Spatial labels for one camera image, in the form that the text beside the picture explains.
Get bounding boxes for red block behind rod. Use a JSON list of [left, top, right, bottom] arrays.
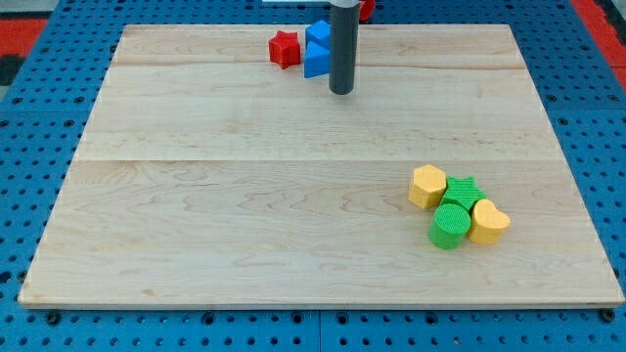
[[359, 0, 376, 22]]

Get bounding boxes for yellow heart block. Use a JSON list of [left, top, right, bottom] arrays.
[[468, 198, 511, 244]]

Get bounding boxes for green star block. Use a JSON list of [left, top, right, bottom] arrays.
[[440, 176, 486, 212]]

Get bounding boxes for red star block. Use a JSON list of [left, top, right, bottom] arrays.
[[268, 30, 301, 69]]

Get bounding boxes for yellow hexagon block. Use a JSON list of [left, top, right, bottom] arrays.
[[408, 164, 447, 209]]

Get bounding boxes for blue triangle block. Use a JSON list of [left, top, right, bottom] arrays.
[[304, 41, 330, 78]]

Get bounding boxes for light wooden board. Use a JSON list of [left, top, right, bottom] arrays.
[[19, 24, 624, 310]]

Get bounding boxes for blue cube block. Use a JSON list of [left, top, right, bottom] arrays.
[[305, 20, 331, 49]]

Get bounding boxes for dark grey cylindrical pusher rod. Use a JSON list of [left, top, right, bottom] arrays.
[[329, 5, 360, 95]]

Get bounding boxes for green cylinder block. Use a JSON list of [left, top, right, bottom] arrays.
[[428, 203, 471, 250]]

